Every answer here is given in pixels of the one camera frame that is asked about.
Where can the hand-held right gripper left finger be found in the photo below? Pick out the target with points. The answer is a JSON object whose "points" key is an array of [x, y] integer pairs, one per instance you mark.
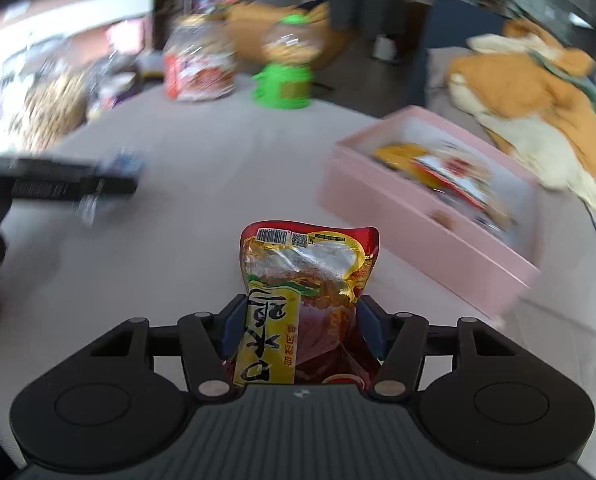
{"points": [[232, 330]]}

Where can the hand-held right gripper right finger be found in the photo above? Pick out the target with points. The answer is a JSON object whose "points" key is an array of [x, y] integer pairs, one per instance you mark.
{"points": [[372, 327]]}

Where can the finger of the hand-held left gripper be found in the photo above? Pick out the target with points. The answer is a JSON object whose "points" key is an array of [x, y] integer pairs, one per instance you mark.
{"points": [[115, 186]]}

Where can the blue snack packet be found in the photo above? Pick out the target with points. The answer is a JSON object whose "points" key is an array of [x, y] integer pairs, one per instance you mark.
{"points": [[125, 162]]}

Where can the red and yellow snack packet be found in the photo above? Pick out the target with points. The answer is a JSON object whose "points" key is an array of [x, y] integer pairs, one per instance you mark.
{"points": [[303, 270]]}

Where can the pink rectangular box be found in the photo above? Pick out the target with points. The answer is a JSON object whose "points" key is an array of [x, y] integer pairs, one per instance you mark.
{"points": [[427, 240]]}

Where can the clear jar with red label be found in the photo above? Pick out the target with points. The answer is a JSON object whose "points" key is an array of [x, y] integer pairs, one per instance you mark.
{"points": [[200, 70]]}

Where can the white and red snack packet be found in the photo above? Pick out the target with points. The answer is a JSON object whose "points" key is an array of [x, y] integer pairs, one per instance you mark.
{"points": [[457, 177]]}

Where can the white shelf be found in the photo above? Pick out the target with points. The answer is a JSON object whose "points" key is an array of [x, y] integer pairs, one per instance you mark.
{"points": [[73, 15]]}

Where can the green biscuit dispenser jar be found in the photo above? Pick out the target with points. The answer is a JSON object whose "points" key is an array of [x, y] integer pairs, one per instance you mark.
{"points": [[283, 82]]}

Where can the yellow beanbag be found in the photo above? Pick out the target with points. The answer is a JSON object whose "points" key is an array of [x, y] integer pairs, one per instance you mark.
{"points": [[248, 25]]}

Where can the bed with grey sheet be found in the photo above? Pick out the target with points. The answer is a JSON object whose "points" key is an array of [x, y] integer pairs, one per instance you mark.
{"points": [[440, 77]]}

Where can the white bin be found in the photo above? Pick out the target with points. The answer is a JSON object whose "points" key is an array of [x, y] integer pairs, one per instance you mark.
{"points": [[385, 48]]}

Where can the orange and cream quilt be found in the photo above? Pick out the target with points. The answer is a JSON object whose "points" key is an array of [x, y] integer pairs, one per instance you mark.
{"points": [[532, 95]]}

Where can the dark blue board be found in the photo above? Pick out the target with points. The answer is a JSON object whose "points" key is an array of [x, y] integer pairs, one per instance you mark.
{"points": [[445, 25]]}

